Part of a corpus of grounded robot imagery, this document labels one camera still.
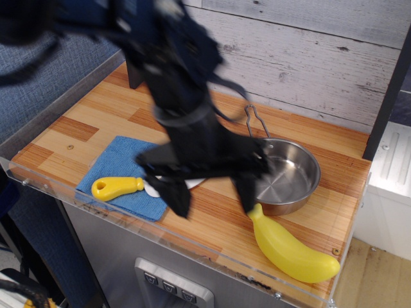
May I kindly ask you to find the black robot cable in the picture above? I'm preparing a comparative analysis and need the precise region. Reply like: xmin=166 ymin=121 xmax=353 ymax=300
xmin=208 ymin=72 xmax=250 ymax=123

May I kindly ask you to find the silver button control panel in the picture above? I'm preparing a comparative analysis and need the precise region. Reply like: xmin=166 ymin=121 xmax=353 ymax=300
xmin=134 ymin=257 xmax=214 ymax=307

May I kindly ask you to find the white ribbed box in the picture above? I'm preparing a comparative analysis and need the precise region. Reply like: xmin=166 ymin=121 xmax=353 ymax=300
xmin=354 ymin=122 xmax=410 ymax=260

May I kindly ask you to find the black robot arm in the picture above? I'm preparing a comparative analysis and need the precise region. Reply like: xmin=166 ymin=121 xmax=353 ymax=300
xmin=1 ymin=1 xmax=270 ymax=217

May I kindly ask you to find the dark right cabinet post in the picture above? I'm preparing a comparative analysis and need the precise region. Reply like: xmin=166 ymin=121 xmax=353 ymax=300
xmin=362 ymin=38 xmax=411 ymax=160

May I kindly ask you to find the yellow plastic toy banana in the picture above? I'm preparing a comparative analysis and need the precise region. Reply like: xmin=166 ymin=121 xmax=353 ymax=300
xmin=247 ymin=203 xmax=340 ymax=284

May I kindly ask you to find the toy knife yellow handle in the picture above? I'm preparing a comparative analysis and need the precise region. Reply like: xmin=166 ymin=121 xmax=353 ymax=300
xmin=91 ymin=176 xmax=162 ymax=201

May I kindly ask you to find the small stainless steel pan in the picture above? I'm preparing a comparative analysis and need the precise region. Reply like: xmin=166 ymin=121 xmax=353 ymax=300
xmin=245 ymin=104 xmax=321 ymax=216

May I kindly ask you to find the yellow tape wrapped object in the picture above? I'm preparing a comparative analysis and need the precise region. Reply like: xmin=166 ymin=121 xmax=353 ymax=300
xmin=23 ymin=298 xmax=57 ymax=308

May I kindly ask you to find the blue folded cloth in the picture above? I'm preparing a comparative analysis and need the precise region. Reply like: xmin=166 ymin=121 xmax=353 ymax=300
xmin=76 ymin=136 xmax=167 ymax=221

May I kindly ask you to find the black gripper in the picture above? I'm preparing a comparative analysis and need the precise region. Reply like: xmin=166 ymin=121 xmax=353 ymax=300
xmin=136 ymin=108 xmax=270 ymax=218

